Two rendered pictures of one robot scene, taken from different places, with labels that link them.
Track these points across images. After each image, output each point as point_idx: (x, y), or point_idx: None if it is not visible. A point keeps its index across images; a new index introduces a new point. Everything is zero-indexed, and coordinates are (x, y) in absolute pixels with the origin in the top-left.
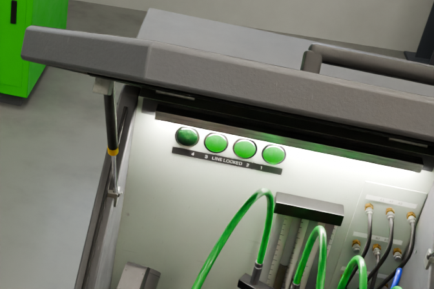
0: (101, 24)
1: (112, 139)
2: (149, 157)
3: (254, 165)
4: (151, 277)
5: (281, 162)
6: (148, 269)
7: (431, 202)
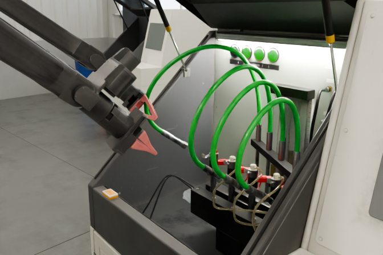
0: None
1: (162, 17)
2: (221, 68)
3: (265, 65)
4: (129, 54)
5: (277, 60)
6: (127, 49)
7: None
